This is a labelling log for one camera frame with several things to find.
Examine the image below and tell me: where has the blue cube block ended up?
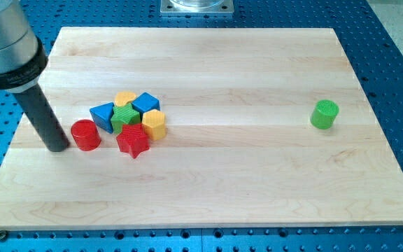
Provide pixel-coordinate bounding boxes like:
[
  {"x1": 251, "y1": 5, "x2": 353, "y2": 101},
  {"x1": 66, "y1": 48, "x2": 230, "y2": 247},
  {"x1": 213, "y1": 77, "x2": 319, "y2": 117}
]
[{"x1": 132, "y1": 92, "x2": 160, "y2": 116}]

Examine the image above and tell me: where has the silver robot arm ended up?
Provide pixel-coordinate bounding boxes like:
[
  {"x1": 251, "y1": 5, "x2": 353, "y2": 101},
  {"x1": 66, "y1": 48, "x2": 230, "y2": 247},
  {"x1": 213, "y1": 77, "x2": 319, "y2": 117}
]
[{"x1": 0, "y1": 0, "x2": 69, "y2": 152}]

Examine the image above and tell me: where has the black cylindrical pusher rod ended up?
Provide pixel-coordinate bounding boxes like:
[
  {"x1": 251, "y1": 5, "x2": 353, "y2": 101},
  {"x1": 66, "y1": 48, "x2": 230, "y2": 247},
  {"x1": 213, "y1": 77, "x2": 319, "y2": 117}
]
[{"x1": 13, "y1": 85, "x2": 69, "y2": 152}]

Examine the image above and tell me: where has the yellow hexagon block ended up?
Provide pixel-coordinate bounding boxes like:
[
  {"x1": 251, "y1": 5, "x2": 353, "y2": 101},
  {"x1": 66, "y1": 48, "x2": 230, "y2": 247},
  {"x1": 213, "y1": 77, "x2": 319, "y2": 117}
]
[{"x1": 142, "y1": 109, "x2": 167, "y2": 141}]

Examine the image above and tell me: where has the green cylinder block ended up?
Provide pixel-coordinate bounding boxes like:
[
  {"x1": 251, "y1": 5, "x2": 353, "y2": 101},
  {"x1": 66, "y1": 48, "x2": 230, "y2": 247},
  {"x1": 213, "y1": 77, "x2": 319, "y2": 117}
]
[{"x1": 310, "y1": 99, "x2": 339, "y2": 130}]

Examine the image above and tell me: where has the left board corner screw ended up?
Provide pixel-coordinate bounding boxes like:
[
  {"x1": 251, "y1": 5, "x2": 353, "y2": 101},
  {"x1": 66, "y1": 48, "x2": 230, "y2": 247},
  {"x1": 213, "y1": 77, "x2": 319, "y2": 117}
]
[{"x1": 0, "y1": 230, "x2": 8, "y2": 242}]

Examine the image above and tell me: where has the wooden board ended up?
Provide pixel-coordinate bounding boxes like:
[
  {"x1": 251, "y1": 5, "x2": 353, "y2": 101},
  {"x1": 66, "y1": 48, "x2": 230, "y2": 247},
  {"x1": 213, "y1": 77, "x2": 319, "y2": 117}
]
[{"x1": 0, "y1": 27, "x2": 403, "y2": 230}]

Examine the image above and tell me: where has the red star block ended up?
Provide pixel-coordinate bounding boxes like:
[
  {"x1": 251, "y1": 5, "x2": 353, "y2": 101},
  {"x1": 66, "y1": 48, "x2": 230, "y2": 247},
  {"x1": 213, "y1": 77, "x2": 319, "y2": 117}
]
[{"x1": 116, "y1": 123, "x2": 150, "y2": 159}]

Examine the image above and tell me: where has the blue triangle block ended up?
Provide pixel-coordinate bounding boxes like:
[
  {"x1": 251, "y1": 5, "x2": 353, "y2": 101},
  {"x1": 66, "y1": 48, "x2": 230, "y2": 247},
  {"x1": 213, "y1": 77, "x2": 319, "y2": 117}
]
[{"x1": 90, "y1": 102, "x2": 114, "y2": 134}]

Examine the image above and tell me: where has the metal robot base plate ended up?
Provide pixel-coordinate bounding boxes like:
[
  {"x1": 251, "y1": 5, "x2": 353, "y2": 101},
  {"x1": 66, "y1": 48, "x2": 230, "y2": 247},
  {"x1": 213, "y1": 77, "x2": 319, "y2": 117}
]
[{"x1": 160, "y1": 0, "x2": 234, "y2": 14}]

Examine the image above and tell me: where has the red cylinder block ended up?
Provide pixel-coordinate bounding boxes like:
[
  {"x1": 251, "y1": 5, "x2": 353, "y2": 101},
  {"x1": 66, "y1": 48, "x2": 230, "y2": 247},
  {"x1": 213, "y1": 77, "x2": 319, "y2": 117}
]
[{"x1": 71, "y1": 119, "x2": 101, "y2": 151}]

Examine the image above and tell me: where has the yellow heart block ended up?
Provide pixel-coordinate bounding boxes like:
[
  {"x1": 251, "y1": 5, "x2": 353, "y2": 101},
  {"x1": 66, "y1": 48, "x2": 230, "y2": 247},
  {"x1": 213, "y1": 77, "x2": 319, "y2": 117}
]
[{"x1": 114, "y1": 91, "x2": 137, "y2": 106}]

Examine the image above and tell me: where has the green star block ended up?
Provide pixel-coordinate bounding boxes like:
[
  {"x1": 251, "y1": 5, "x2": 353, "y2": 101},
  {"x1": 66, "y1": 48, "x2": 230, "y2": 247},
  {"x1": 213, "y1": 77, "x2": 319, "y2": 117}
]
[{"x1": 111, "y1": 103, "x2": 141, "y2": 134}]

